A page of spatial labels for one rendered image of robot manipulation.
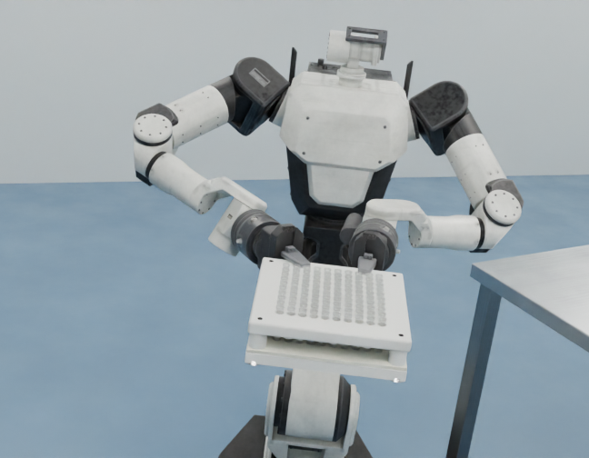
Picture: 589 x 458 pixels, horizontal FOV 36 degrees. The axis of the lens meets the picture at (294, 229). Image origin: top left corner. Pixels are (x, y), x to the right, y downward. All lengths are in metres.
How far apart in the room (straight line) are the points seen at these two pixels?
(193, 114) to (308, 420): 0.69
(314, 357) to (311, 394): 0.60
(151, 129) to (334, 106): 0.39
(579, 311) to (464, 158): 0.41
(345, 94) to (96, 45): 2.89
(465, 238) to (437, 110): 0.30
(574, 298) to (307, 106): 0.73
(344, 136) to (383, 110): 0.10
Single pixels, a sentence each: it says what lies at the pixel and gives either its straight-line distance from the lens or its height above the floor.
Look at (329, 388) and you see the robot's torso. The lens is 1.98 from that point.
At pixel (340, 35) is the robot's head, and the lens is 1.95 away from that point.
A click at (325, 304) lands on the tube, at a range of 1.41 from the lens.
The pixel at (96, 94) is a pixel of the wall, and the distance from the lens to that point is 4.77.
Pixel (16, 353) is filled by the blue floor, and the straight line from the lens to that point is 3.31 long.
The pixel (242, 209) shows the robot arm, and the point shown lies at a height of 1.05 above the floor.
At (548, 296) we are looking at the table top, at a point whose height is 0.84.
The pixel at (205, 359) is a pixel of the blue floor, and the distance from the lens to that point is 3.28.
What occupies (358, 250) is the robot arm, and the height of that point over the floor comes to 1.05.
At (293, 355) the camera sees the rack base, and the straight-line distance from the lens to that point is 1.38.
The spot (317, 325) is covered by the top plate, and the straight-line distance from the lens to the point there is 1.37.
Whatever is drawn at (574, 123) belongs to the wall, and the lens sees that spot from 5.96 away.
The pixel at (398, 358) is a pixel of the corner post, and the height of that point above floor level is 1.00.
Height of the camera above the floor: 1.67
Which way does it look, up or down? 22 degrees down
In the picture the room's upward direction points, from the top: 6 degrees clockwise
